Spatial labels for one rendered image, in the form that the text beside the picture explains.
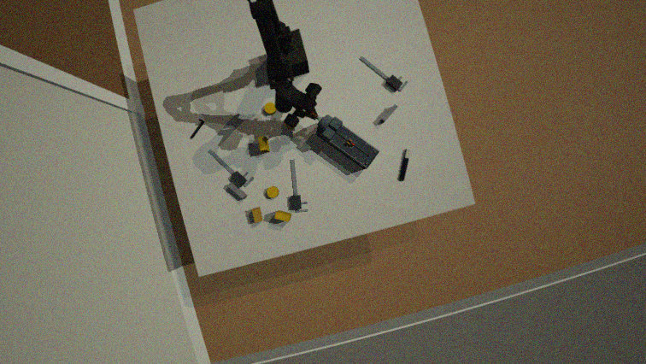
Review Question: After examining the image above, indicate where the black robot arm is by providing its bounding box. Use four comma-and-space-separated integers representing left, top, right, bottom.
248, 0, 317, 113

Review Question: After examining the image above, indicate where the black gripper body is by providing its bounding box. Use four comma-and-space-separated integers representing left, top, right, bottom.
284, 83, 322, 128

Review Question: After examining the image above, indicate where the yellow short cylinder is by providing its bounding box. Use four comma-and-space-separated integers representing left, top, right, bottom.
267, 186, 279, 198

